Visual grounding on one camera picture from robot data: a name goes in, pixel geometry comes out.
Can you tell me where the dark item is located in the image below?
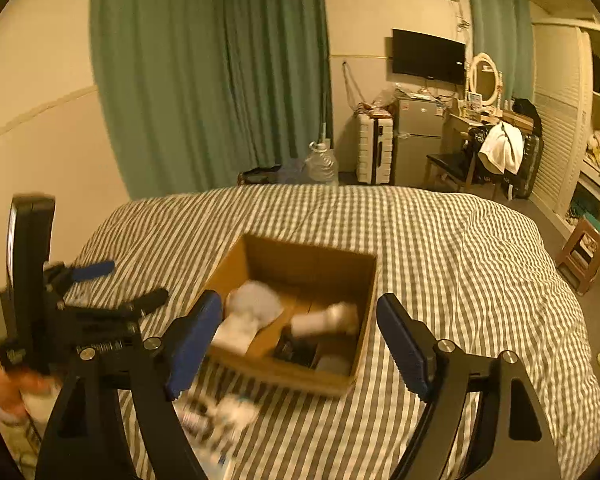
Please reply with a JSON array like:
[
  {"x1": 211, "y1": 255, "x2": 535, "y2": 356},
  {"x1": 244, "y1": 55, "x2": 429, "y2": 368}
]
[{"x1": 272, "y1": 327, "x2": 321, "y2": 368}]

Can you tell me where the dark wooden chair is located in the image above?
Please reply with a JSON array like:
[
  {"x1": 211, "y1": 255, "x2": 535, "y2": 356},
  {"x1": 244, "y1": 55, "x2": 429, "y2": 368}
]
[{"x1": 424, "y1": 152, "x2": 477, "y2": 194}]

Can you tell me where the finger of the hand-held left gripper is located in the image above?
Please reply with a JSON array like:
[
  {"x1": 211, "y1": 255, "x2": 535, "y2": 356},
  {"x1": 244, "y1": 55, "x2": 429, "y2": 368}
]
[
  {"x1": 65, "y1": 287, "x2": 170, "y2": 322},
  {"x1": 45, "y1": 260, "x2": 117, "y2": 292}
]

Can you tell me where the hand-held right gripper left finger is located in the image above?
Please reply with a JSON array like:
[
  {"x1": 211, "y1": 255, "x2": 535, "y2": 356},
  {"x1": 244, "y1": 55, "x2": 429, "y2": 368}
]
[{"x1": 35, "y1": 290, "x2": 224, "y2": 480}]

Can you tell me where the clear water jug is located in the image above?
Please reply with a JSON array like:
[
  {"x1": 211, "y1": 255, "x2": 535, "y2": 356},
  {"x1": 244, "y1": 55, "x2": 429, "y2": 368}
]
[{"x1": 304, "y1": 141, "x2": 340, "y2": 187}]

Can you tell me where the small wooden stool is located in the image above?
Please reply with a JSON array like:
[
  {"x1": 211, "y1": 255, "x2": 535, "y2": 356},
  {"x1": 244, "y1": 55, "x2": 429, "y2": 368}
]
[{"x1": 555, "y1": 215, "x2": 600, "y2": 296}]

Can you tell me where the white packet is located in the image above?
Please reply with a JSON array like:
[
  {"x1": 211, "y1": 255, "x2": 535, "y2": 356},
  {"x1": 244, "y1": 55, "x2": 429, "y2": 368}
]
[{"x1": 207, "y1": 394, "x2": 262, "y2": 443}]

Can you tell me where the wooden dressing desk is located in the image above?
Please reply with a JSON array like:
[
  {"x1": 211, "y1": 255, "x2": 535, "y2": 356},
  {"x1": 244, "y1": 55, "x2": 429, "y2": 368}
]
[{"x1": 442, "y1": 109, "x2": 536, "y2": 161}]

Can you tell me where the white louvered wardrobe door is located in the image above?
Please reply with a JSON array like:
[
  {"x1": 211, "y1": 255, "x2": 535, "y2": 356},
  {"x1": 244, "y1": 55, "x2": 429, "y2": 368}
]
[{"x1": 532, "y1": 20, "x2": 593, "y2": 226}]

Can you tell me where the white cloth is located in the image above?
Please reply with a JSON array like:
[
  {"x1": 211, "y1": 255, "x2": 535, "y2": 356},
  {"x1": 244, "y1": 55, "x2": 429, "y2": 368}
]
[{"x1": 210, "y1": 310, "x2": 263, "y2": 356}]

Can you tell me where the black wall television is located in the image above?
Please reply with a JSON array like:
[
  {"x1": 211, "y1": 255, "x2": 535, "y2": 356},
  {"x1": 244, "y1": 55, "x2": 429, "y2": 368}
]
[{"x1": 391, "y1": 28, "x2": 467, "y2": 85}]

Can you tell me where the wide green curtain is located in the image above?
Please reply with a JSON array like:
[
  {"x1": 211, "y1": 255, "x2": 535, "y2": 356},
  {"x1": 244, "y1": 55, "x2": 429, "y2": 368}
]
[{"x1": 90, "y1": 0, "x2": 333, "y2": 201}]

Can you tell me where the black floor bag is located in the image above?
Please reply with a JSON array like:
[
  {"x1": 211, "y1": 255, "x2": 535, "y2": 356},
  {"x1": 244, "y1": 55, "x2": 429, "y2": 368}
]
[{"x1": 237, "y1": 164, "x2": 287, "y2": 186}]

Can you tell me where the white suitcase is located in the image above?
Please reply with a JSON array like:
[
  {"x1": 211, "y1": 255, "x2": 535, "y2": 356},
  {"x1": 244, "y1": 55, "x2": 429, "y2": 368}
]
[{"x1": 356, "y1": 112, "x2": 395, "y2": 185}]

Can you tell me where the person's left hand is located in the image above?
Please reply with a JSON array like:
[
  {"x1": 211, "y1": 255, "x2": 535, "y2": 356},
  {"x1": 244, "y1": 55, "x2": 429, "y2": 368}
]
[{"x1": 0, "y1": 357, "x2": 63, "y2": 423}]

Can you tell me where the white garment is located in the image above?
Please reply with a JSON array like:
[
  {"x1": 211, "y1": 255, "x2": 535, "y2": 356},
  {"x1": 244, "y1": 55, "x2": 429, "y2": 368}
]
[{"x1": 479, "y1": 121, "x2": 524, "y2": 175}]

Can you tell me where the silver small fridge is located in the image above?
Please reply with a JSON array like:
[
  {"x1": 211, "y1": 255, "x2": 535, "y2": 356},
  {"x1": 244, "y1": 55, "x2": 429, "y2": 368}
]
[{"x1": 395, "y1": 96, "x2": 446, "y2": 186}]

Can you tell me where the brown cardboard box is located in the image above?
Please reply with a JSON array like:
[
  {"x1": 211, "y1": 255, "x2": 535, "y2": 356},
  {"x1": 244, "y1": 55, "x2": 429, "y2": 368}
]
[{"x1": 187, "y1": 232, "x2": 379, "y2": 398}]

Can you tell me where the round vanity mirror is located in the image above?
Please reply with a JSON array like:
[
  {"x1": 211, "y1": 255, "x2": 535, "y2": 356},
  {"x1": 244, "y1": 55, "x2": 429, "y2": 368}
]
[{"x1": 467, "y1": 53, "x2": 501, "y2": 108}]

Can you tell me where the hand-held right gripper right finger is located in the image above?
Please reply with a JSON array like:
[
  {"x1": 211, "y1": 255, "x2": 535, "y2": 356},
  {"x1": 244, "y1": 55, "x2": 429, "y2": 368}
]
[{"x1": 376, "y1": 292, "x2": 563, "y2": 480}]

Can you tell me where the striped bed blanket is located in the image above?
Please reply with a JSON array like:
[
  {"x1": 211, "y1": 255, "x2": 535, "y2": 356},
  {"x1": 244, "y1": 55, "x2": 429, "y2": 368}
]
[{"x1": 72, "y1": 184, "x2": 600, "y2": 480}]

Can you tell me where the white sock roll in box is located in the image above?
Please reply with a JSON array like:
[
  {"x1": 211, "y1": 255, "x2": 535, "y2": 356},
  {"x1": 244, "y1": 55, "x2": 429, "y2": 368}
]
[{"x1": 290, "y1": 301, "x2": 361, "y2": 338}]

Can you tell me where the narrow green curtain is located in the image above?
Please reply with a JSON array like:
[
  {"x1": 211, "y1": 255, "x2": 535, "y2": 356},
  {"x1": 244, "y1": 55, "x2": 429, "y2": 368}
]
[{"x1": 465, "y1": 0, "x2": 536, "y2": 107}]

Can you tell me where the white fluffy item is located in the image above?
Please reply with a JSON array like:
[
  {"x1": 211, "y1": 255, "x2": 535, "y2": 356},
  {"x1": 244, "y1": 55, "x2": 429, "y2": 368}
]
[{"x1": 226, "y1": 281, "x2": 285, "y2": 333}]

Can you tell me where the black suitcase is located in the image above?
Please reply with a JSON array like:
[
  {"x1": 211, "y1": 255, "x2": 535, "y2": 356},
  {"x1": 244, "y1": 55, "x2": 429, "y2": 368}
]
[{"x1": 502, "y1": 132, "x2": 544, "y2": 201}]

